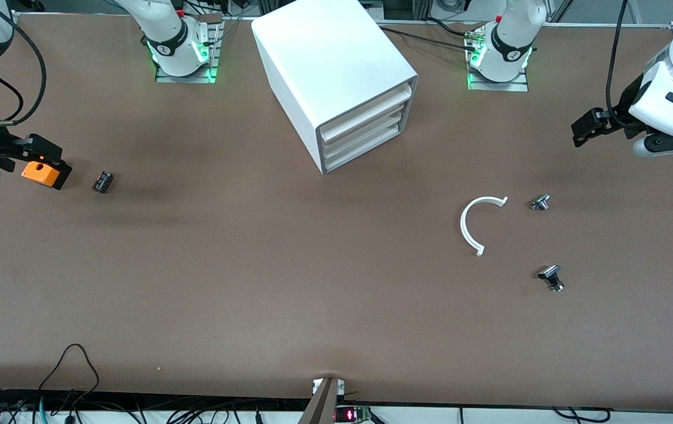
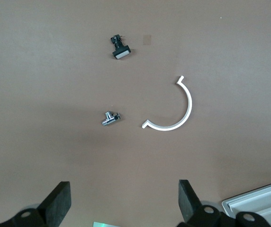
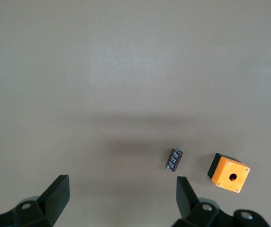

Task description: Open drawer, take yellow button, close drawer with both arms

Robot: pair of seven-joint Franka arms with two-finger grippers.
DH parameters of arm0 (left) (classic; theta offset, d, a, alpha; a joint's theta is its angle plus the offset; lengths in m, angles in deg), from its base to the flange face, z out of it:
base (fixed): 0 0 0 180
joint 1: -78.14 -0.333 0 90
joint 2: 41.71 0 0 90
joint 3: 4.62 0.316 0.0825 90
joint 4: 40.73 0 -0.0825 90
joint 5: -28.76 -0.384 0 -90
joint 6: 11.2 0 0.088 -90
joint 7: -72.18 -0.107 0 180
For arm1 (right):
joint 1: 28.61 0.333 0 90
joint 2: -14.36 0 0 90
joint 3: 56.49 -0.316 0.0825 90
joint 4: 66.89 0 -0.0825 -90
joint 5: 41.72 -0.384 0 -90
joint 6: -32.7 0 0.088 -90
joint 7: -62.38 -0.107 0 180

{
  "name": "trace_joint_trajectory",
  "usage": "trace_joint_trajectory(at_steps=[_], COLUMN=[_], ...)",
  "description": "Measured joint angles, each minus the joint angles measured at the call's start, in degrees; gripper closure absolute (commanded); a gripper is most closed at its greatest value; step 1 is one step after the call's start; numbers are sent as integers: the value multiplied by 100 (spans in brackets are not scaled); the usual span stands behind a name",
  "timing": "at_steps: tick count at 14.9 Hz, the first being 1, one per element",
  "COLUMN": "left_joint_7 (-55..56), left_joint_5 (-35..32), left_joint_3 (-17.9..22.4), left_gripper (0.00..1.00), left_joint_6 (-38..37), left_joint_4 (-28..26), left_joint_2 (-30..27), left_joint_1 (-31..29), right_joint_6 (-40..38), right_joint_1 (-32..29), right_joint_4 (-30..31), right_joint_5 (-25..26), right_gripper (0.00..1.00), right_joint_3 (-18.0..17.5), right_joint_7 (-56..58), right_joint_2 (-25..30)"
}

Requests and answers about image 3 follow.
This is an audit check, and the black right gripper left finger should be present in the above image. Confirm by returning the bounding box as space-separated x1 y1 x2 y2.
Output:
0 175 70 227

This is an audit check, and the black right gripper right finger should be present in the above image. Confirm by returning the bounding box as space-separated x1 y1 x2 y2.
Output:
172 176 271 227

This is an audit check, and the orange button enclosure box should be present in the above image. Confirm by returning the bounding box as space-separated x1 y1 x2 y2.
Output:
207 153 251 194

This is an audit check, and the dark cylindrical capacitor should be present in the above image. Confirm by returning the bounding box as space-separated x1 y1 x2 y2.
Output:
165 148 183 173

